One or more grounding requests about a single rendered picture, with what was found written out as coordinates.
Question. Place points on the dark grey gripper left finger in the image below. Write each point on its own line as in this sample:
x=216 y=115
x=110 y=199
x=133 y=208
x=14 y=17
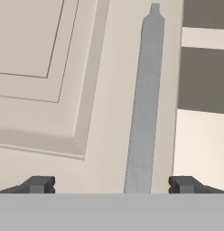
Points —
x=38 y=184

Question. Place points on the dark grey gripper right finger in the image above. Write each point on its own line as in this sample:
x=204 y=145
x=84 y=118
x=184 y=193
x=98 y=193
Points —
x=183 y=184

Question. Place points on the cream panelled cabinet door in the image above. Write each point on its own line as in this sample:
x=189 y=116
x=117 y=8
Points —
x=98 y=90

